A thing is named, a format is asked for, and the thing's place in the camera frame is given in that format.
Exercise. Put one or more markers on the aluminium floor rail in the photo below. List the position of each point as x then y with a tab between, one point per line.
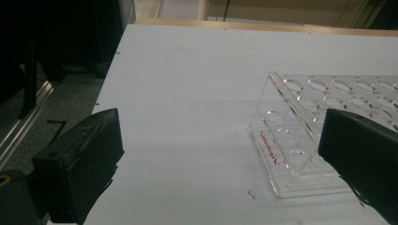
18	131

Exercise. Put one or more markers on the black metal stand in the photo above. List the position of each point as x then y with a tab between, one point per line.
29	87

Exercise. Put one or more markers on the beige wooden cabinet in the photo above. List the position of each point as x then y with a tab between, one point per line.
281	12

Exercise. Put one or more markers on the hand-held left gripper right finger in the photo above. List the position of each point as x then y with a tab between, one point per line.
363	156

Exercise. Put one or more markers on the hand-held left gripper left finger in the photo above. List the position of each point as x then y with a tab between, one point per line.
78	162

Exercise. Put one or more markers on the clear acrylic test tube rack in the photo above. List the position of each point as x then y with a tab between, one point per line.
272	156

